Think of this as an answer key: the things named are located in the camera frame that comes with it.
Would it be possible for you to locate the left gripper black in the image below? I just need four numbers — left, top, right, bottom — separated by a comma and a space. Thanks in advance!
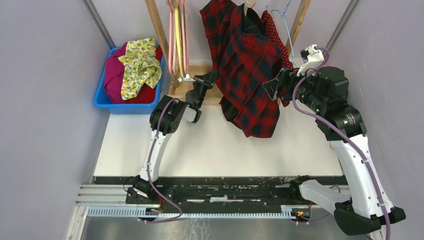
192, 69, 218, 109

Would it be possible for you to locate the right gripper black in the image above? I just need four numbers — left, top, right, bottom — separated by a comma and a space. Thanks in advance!
263, 64, 327, 113

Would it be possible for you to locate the wooden hanger rack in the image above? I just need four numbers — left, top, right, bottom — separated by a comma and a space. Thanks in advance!
144, 0, 312, 107

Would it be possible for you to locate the red black plaid garment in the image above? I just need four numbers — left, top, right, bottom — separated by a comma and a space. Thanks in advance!
200, 0, 282, 138

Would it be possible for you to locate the red polka dot skirt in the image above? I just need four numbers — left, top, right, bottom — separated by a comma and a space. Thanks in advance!
260, 9, 296, 108

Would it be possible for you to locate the lemon print garment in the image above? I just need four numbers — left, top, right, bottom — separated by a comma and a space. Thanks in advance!
118, 38, 162, 101

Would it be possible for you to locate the light blue wire hanger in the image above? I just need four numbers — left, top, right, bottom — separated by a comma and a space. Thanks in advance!
265, 0, 295, 59

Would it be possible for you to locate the wooden hanger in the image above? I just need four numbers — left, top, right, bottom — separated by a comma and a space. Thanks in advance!
243, 0, 257, 16

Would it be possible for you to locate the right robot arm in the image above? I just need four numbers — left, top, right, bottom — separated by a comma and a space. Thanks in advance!
262, 66, 406, 240

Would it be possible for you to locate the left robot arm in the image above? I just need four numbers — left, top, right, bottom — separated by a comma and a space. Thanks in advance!
127, 70, 217, 204

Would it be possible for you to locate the yellow hanger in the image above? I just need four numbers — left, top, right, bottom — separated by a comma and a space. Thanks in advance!
174, 0, 184, 77

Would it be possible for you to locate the green hanger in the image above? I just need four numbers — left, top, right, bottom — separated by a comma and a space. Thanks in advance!
175, 6, 182, 29

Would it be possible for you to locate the pink hanger right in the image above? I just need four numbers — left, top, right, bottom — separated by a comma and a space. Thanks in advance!
180, 0, 190, 75

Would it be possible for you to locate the pink hanger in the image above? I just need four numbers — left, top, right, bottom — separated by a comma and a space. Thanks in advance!
166, 0, 176, 75
180, 0, 190, 75

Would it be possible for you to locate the pink hanger left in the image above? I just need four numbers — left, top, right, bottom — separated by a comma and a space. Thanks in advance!
166, 0, 176, 75

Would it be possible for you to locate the magenta garment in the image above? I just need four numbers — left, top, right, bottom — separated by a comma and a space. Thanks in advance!
103, 42, 127, 104

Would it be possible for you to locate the blue plastic bin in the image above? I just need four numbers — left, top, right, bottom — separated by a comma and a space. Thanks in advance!
93, 63, 165, 115

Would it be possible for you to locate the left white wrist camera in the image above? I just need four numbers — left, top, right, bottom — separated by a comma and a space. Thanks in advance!
177, 73, 196, 83

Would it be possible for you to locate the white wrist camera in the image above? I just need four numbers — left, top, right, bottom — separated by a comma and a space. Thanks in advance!
296, 44, 330, 77
177, 73, 196, 83

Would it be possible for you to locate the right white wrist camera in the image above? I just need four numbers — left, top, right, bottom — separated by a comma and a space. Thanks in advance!
296, 44, 330, 77

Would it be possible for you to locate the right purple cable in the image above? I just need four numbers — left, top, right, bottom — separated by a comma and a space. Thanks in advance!
291, 46, 392, 240

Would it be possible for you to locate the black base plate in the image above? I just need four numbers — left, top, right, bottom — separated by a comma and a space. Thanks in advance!
92, 175, 349, 215

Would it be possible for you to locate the white cable duct strip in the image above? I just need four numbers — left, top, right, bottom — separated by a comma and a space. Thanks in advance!
87, 206, 295, 220

